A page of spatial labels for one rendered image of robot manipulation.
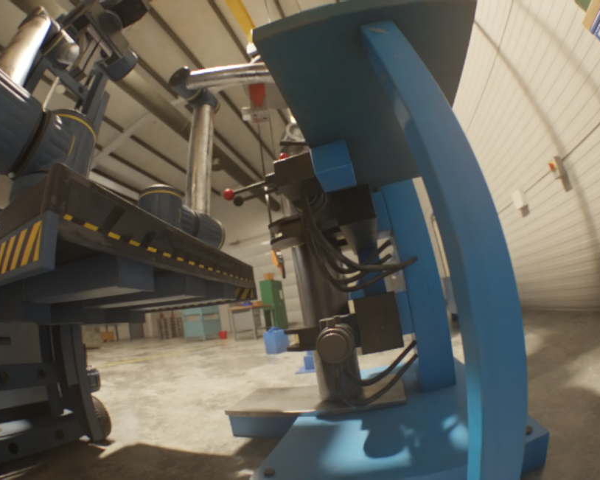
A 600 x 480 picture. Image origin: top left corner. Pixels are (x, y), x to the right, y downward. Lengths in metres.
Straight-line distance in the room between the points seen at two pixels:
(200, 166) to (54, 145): 0.89
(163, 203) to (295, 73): 0.75
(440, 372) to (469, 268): 1.01
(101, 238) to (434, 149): 0.45
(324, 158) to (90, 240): 0.57
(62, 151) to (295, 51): 0.57
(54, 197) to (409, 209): 1.22
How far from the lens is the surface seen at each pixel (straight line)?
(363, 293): 1.58
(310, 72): 0.54
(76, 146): 0.77
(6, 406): 1.57
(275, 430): 1.35
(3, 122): 0.69
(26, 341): 1.59
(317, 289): 1.21
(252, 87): 1.89
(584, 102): 2.19
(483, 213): 0.31
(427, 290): 1.21
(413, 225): 1.24
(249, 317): 7.27
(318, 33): 0.49
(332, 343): 0.77
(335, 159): 0.71
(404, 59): 0.42
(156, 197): 1.11
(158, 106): 7.01
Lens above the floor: 0.60
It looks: 15 degrees up
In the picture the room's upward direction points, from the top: 10 degrees counter-clockwise
